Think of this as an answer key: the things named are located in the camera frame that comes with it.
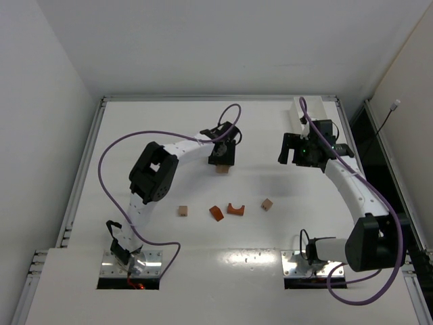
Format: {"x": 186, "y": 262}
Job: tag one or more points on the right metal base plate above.
{"x": 296, "y": 267}

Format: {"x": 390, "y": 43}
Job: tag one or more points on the light pentagon wood block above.
{"x": 266, "y": 204}

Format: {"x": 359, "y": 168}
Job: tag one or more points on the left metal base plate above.
{"x": 146, "y": 264}

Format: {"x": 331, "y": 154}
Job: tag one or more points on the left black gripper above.
{"x": 221, "y": 159}

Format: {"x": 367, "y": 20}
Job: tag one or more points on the metal base plate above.
{"x": 296, "y": 267}
{"x": 146, "y": 264}

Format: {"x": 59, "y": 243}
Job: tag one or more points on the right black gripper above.
{"x": 288, "y": 149}

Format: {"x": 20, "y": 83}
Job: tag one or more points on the light long wood block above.
{"x": 219, "y": 169}

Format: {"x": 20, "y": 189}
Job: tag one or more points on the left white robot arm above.
{"x": 152, "y": 175}

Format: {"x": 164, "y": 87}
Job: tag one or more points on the light wood cube block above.
{"x": 183, "y": 211}

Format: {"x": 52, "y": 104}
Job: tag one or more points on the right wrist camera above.
{"x": 328, "y": 129}

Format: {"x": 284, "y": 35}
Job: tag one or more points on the dark red arch block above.
{"x": 235, "y": 211}

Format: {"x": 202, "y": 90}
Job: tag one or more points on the dark red wedge block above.
{"x": 217, "y": 213}

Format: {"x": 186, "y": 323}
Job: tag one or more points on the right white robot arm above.
{"x": 379, "y": 238}

